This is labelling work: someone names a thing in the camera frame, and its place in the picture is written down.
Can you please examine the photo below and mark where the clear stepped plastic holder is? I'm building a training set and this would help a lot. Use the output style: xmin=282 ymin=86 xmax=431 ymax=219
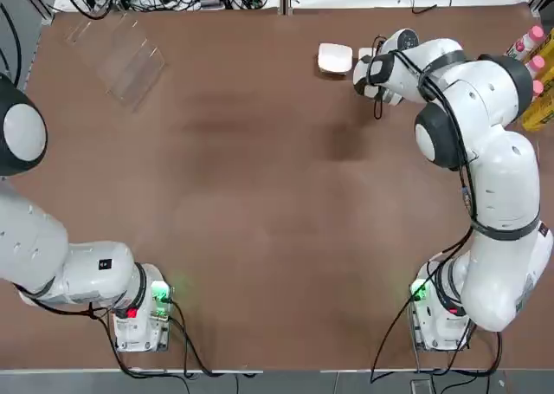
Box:
xmin=63 ymin=11 xmax=166 ymax=113

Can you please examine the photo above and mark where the yellow packet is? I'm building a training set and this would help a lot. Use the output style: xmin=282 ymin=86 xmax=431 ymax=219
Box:
xmin=521 ymin=32 xmax=554 ymax=132

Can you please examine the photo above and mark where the left base black cable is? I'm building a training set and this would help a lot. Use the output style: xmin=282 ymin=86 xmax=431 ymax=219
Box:
xmin=88 ymin=298 xmax=263 ymax=378

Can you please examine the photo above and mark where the base black cable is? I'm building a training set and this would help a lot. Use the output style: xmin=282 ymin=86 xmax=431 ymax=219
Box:
xmin=88 ymin=298 xmax=263 ymax=378
xmin=370 ymin=233 xmax=506 ymax=384

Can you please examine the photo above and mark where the right base black cable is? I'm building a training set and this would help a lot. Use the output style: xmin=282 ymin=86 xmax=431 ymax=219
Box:
xmin=370 ymin=233 xmax=506 ymax=384

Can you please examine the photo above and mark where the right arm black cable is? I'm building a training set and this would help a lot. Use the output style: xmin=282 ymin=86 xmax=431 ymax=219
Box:
xmin=371 ymin=33 xmax=482 ymax=239

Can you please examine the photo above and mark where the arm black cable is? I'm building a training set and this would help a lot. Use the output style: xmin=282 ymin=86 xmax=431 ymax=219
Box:
xmin=0 ymin=2 xmax=23 ymax=86
xmin=371 ymin=33 xmax=482 ymax=239

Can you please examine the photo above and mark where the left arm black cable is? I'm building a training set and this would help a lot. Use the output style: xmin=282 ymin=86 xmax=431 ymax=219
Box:
xmin=0 ymin=2 xmax=23 ymax=86

